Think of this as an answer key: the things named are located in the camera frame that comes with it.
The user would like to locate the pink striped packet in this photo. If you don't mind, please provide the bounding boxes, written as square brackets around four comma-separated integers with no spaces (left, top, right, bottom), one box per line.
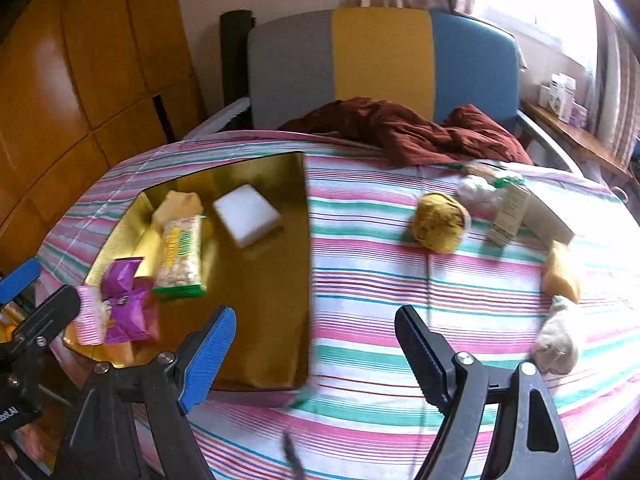
[75,285,113,346]

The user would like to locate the small printed carton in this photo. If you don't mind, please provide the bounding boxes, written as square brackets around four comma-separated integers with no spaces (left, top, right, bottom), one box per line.
[486,182,531,247]

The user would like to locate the yellow sponge block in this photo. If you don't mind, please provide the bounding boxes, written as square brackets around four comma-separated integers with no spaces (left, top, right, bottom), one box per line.
[542,241,582,305]

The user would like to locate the yellow plush toy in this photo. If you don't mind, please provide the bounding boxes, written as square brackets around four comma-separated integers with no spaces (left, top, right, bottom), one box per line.
[412,192,472,254]

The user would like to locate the bright window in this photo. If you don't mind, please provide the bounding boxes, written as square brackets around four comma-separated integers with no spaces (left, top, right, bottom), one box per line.
[472,0,601,61]

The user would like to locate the white sponge block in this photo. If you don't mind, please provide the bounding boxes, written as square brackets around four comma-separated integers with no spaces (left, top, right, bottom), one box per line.
[212,184,285,249]

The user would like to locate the gold rectangular tin box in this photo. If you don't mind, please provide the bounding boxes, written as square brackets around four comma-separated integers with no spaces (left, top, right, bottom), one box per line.
[62,151,313,392]

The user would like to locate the large white box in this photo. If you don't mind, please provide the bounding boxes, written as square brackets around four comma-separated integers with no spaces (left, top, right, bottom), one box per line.
[520,180,576,246]

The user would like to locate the orange wooden wardrobe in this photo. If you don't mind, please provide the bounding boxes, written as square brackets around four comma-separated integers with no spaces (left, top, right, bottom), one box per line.
[0,0,206,261]

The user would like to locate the dark red cloth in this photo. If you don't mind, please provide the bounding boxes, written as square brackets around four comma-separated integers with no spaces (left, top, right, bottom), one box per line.
[277,98,533,167]

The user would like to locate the pink green striped tablecloth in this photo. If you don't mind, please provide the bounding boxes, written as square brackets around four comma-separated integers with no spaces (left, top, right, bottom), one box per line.
[40,130,640,480]

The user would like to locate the grey yellow blue chair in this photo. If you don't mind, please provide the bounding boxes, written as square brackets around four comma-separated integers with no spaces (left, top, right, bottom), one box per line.
[185,7,583,176]

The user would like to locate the wooden bench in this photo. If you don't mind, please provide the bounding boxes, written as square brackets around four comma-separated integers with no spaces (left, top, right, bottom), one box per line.
[520,99,633,181]

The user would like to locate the white ball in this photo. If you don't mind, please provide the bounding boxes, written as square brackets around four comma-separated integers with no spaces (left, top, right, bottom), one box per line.
[457,174,496,208]

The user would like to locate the purple snack packet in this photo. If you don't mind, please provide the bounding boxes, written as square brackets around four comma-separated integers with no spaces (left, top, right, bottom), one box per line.
[104,290,161,345]
[101,257,143,296]

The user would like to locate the tall white box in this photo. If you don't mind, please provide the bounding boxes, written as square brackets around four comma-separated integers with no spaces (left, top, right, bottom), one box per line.
[550,74,577,123]

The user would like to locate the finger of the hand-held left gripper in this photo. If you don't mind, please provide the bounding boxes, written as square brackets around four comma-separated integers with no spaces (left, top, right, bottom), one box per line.
[0,258,41,305]
[12,285,82,356]

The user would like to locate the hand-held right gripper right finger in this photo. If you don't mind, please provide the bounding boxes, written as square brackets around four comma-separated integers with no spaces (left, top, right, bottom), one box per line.
[395,305,576,480]

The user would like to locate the white fluffy cloth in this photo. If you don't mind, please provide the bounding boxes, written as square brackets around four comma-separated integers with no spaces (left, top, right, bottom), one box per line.
[529,295,581,376]

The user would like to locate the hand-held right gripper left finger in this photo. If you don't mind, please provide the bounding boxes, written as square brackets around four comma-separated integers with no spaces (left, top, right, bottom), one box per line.
[60,306,237,480]

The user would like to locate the green edged cracker packet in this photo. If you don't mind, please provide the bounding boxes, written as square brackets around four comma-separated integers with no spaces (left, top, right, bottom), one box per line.
[152,215,208,297]

